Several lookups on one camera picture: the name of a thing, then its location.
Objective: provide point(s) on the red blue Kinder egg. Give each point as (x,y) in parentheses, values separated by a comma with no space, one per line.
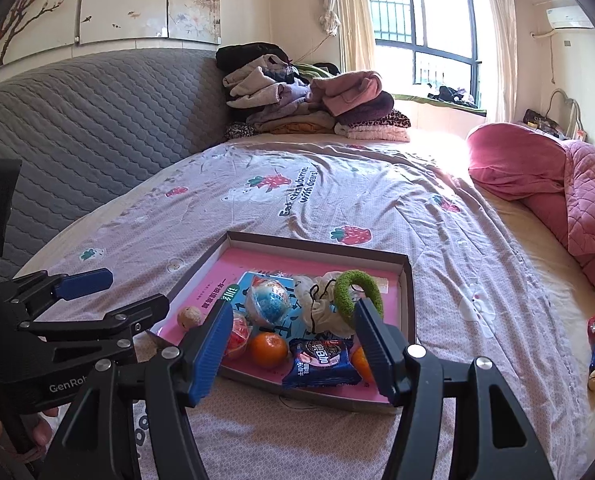
(239,337)

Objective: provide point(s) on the orange mandarin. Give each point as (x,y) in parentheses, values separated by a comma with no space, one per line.
(360,362)
(268,350)

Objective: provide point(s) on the white wall air conditioner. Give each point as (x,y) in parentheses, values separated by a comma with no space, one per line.
(568,17)

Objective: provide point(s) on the floral painting wall panels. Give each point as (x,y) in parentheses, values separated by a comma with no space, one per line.
(34,26)

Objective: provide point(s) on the shallow brown cardboard box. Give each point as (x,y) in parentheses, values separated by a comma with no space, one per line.
(287,319)

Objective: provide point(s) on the beige right curtain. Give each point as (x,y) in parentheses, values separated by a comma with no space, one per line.
(505,32)

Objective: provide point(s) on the grey quilted headboard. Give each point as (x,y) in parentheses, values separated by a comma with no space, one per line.
(89,129)

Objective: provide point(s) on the pink and blue book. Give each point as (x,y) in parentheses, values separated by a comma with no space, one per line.
(287,319)

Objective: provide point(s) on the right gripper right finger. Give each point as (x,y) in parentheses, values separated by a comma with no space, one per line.
(384,346)

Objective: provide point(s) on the blue Oreo cookie packet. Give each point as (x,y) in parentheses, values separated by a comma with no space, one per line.
(320,363)

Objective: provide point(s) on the beige curtain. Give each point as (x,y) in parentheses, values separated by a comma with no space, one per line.
(350,21)
(505,32)

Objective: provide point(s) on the person's left hand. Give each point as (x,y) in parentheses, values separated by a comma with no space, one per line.
(41,435)

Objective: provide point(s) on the dark framed window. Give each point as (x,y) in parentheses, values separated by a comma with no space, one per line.
(427,48)

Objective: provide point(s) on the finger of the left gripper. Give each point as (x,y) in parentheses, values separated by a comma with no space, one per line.
(138,316)
(78,285)

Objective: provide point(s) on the blue white Kinder egg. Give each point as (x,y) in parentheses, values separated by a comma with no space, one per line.
(267,302)

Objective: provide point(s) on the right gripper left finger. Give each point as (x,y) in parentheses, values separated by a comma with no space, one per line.
(203,348)

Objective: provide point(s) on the pink quilted blanket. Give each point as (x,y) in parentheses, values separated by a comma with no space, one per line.
(554,179)

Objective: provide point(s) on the walnut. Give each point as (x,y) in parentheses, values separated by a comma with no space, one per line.
(189,317)

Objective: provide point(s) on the beige left curtain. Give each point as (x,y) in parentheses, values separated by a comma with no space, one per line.
(350,21)

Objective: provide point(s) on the pink strawberry print bedsheet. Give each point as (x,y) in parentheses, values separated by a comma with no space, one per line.
(488,277)

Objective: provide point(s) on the pile of folded clothes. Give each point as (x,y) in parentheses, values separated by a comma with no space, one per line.
(268,93)

